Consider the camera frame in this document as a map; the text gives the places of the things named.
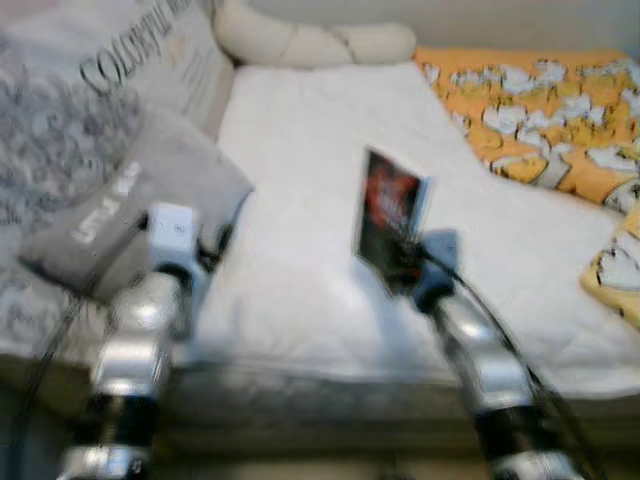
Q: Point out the orange cartoon print pillow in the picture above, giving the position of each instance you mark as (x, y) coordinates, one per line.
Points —
(615, 270)

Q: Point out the beige pillow with black lettering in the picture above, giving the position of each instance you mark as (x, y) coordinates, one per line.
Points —
(170, 60)

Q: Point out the grey ornament print pillow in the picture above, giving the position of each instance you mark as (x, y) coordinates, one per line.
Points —
(50, 150)

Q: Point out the black and red book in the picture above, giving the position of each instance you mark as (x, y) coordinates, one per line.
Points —
(390, 210)

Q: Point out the beige knot cushion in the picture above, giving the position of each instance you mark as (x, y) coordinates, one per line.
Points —
(300, 40)

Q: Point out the white quilted bed cover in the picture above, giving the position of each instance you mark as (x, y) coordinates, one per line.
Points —
(320, 120)

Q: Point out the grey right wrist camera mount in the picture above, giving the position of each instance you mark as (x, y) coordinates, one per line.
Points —
(438, 262)

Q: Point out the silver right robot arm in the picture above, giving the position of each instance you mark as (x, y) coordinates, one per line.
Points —
(480, 360)

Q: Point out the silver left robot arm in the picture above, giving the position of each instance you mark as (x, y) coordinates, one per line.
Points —
(135, 340)

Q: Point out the white quilted mattress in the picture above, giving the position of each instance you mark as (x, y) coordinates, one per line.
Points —
(300, 400)

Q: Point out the grey pillow with white lettering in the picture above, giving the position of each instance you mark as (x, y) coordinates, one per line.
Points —
(170, 170)

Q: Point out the orange cartoon print blanket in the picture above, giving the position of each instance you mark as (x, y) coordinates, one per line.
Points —
(540, 110)

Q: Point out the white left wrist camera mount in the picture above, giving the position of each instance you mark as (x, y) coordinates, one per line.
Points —
(172, 235)

